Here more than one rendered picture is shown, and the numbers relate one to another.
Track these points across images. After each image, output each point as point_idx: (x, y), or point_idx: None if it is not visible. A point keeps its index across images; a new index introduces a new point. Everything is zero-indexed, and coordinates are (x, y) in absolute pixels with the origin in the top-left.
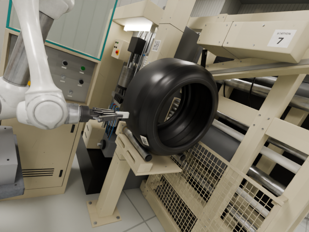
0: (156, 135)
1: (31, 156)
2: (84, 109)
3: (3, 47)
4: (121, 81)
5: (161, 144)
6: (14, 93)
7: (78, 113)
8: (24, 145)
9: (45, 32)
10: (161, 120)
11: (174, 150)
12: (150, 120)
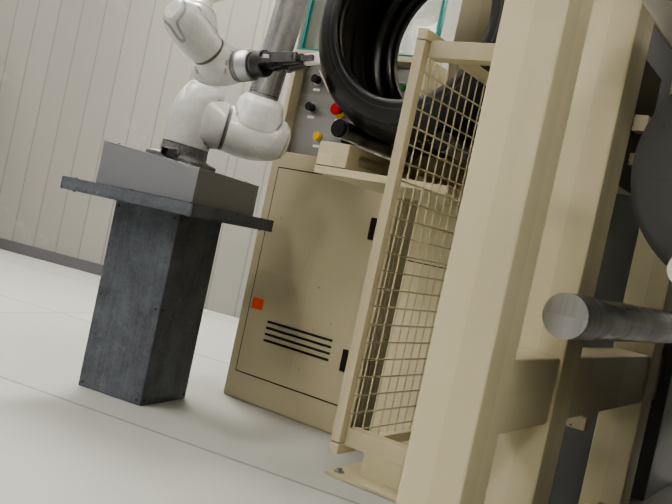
0: (339, 63)
1: (299, 294)
2: (255, 51)
3: (290, 77)
4: None
5: (354, 85)
6: (248, 102)
7: (244, 53)
8: (292, 262)
9: (292, 6)
10: (630, 202)
11: (397, 106)
12: (324, 33)
